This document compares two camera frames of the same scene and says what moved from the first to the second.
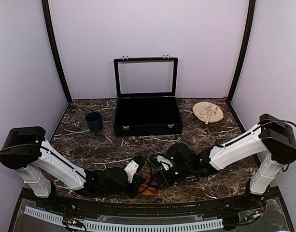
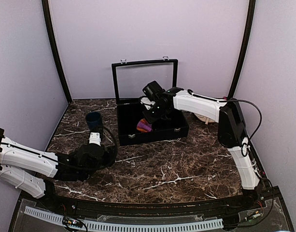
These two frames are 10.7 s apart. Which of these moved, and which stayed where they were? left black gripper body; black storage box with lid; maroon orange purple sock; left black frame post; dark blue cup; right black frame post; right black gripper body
Moved: maroon orange purple sock; black storage box with lid; right black gripper body; left black gripper body
Stayed: dark blue cup; right black frame post; left black frame post
